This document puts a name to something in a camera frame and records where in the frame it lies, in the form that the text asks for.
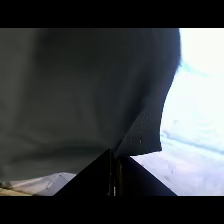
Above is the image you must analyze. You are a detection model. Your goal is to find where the grey-blue T-shirt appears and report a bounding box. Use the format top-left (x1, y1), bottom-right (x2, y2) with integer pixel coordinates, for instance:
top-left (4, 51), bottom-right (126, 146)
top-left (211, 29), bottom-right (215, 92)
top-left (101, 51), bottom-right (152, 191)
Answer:
top-left (0, 28), bottom-right (183, 184)

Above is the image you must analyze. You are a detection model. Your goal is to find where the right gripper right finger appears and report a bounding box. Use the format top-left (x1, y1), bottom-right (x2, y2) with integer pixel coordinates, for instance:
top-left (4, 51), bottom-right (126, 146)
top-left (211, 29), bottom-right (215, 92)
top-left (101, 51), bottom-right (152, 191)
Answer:
top-left (114, 154), bottom-right (178, 197)

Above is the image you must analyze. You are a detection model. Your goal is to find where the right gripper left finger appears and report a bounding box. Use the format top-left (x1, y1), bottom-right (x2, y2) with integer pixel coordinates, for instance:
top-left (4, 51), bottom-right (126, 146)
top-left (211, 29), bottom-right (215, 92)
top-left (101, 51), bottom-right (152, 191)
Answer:
top-left (53, 148), bottom-right (116, 197)

